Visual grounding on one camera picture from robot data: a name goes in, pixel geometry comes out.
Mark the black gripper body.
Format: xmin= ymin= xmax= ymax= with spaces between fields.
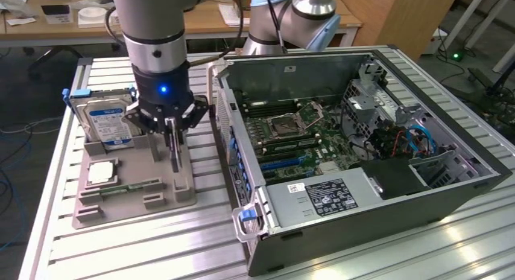
xmin=132 ymin=62 xmax=195 ymax=121

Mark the graphics card with metal bracket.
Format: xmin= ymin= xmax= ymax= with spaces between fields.
xmin=166 ymin=118 xmax=184 ymax=174

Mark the hard disk in blue caddy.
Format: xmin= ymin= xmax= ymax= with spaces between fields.
xmin=63 ymin=86 xmax=142 ymax=151

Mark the grey parts rack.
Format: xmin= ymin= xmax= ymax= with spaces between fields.
xmin=71 ymin=130 xmax=199 ymax=229

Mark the silver CPU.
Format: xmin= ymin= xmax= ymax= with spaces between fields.
xmin=88 ymin=162 xmax=116 ymax=184

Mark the CPU socket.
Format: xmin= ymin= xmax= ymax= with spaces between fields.
xmin=270 ymin=113 xmax=302 ymax=135

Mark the green RAM stick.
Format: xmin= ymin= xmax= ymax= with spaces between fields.
xmin=100 ymin=183 xmax=148 ymax=196

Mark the installed RAM stick with label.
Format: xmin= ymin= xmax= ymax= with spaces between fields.
xmin=260 ymin=136 xmax=319 ymax=151

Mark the blue expansion slot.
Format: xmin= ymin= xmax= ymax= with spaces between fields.
xmin=259 ymin=157 xmax=310 ymax=171

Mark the open socket cover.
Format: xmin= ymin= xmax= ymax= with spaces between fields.
xmin=295 ymin=101 xmax=326 ymax=129

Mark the black chair base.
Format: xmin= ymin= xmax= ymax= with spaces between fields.
xmin=23 ymin=44 xmax=121 ymax=80

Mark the white box with round dish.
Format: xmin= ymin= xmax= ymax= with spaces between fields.
xmin=76 ymin=7 xmax=112 ymax=29

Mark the stack of white papers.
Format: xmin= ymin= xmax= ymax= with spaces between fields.
xmin=218 ymin=4 xmax=252 ymax=27

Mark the green motherboard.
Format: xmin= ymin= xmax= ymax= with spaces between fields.
xmin=236 ymin=95 xmax=363 ymax=186

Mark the wooden desk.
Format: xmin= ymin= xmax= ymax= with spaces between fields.
xmin=0 ymin=0 xmax=363 ymax=56

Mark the white box with black top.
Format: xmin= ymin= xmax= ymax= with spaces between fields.
xmin=40 ymin=4 xmax=76 ymax=25

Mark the grey power supply unit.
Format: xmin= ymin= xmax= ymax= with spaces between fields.
xmin=264 ymin=167 xmax=387 ymax=229

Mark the perforated metal drive cage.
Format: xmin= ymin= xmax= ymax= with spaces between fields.
xmin=342 ymin=62 xmax=407 ymax=133

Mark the small paper note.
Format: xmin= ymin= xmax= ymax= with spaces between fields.
xmin=5 ymin=17 xmax=37 ymax=27

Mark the black power connector bundle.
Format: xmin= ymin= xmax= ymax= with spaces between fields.
xmin=368 ymin=127 xmax=398 ymax=159

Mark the open black PC case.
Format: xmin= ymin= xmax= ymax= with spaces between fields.
xmin=206 ymin=47 xmax=515 ymax=278

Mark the wooden cabinet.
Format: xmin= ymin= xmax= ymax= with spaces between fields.
xmin=334 ymin=0 xmax=462 ymax=60

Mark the metal disk bay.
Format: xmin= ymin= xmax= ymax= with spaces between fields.
xmin=408 ymin=150 xmax=479 ymax=189

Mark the black floor equipment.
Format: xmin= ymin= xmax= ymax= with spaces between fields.
xmin=466 ymin=67 xmax=515 ymax=130

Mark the white floor cable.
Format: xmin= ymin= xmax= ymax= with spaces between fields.
xmin=0 ymin=116 xmax=65 ymax=135

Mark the red wire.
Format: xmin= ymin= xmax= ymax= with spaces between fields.
xmin=394 ymin=130 xmax=407 ymax=156

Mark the blue data wire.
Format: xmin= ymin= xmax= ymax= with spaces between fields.
xmin=406 ymin=124 xmax=438 ymax=156

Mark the white table frame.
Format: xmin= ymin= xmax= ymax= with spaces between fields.
xmin=442 ymin=0 xmax=515 ymax=72

